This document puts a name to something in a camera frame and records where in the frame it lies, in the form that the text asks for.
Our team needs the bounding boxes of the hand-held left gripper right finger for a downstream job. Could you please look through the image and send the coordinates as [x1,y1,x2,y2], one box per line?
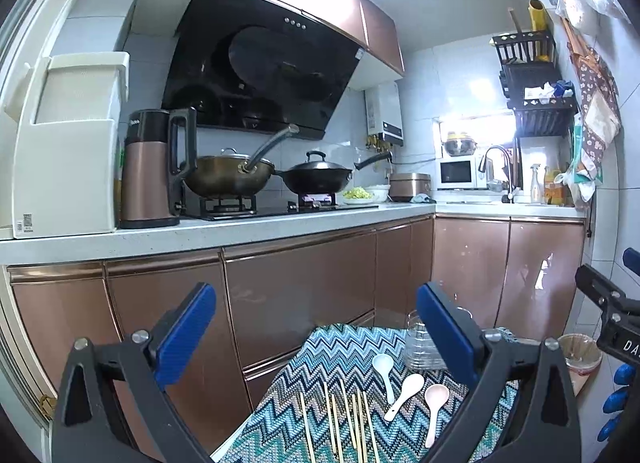
[416,282,584,463]

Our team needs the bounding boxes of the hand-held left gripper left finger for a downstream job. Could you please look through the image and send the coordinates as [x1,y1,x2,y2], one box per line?
[50,282,218,463]

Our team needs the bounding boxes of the clear plastic container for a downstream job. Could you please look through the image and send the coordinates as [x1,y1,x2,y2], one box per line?
[404,308,474,372]

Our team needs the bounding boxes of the white plastic spoon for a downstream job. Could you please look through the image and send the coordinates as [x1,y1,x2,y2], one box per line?
[384,374,426,421]
[371,354,396,406]

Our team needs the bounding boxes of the pink plastic spoon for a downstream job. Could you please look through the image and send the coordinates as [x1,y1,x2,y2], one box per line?
[424,384,450,449]

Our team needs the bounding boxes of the bamboo chopstick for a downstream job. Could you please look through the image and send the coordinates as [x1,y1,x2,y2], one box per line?
[323,382,346,463]
[330,394,340,457]
[351,394,363,463]
[359,391,381,463]
[297,390,317,463]
[340,378,358,450]

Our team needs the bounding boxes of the person's right hand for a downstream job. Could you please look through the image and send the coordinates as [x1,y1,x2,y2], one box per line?
[597,362,633,439]

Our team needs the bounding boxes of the trash bin with bag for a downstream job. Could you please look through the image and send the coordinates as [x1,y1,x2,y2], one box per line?
[557,333,604,397]

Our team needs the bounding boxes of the hanging plastic bags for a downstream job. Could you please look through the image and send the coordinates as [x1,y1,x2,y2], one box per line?
[554,162,601,205]

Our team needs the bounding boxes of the orange bottle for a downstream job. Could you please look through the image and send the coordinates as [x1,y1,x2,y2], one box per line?
[544,168,566,207]

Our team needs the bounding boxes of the white kitchen countertop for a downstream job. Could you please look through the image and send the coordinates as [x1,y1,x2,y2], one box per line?
[0,200,589,267]

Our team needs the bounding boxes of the clear spray bottle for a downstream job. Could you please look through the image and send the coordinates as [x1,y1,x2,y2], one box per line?
[530,164,546,204]

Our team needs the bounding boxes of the zigzag patterned cloth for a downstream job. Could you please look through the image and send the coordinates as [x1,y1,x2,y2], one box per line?
[220,324,521,463]

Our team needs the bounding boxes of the black gas stove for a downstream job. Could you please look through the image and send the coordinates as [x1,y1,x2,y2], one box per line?
[179,193,346,222]

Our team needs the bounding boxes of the brown rice cooker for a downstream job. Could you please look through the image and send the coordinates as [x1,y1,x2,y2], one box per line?
[389,172,432,203]

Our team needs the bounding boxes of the steel kitchen faucet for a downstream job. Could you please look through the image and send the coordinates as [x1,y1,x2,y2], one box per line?
[479,145,517,204]

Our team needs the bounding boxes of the bronze wok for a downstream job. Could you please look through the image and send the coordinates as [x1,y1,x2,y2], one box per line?
[182,124,301,198]

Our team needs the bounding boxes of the brown electric kettle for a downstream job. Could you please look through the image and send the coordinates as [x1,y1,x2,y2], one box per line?
[119,107,198,230]

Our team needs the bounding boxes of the white microwave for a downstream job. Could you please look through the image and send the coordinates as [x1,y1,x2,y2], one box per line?
[439,156,489,190]

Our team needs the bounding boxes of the plate of chopped vegetables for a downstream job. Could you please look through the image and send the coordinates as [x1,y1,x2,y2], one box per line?
[342,187,376,205]

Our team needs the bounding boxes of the brown floral apron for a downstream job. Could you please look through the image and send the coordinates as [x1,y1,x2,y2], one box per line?
[564,18,624,180]

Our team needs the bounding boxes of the glass wok lid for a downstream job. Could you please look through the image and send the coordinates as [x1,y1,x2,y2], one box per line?
[197,147,276,167]

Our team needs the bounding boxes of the steel pot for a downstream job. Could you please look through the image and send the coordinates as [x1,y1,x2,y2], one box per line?
[442,132,479,157]

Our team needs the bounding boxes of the black wok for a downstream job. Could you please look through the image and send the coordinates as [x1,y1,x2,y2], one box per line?
[275,150,394,194]

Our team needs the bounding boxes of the white rice dispenser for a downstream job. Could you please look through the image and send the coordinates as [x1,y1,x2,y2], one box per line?
[2,50,131,239]

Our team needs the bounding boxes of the black wok lid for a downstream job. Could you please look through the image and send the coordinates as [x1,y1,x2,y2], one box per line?
[290,150,347,175]

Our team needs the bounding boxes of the white water heater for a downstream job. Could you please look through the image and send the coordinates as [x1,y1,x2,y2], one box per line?
[365,82,405,147]

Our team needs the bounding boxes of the yellow roll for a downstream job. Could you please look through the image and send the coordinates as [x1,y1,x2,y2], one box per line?
[529,0,551,37]

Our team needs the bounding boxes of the black range hood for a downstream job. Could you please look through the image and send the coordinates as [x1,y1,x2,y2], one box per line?
[161,0,366,141]

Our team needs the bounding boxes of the black wall dish rack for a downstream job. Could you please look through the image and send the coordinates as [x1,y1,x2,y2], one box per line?
[492,31,579,140]

